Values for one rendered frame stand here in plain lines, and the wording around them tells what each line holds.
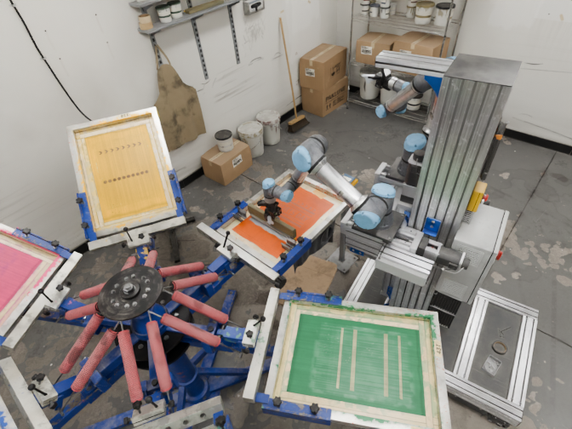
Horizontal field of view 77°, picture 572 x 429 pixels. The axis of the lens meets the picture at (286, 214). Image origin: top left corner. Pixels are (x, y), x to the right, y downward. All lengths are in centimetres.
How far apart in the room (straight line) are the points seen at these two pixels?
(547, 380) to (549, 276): 96
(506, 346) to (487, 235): 108
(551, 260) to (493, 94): 253
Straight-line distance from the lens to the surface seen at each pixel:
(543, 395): 320
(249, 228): 241
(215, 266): 213
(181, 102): 402
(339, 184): 174
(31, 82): 347
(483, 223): 217
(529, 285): 368
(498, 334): 304
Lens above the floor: 267
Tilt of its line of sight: 44 degrees down
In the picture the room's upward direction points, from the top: 6 degrees counter-clockwise
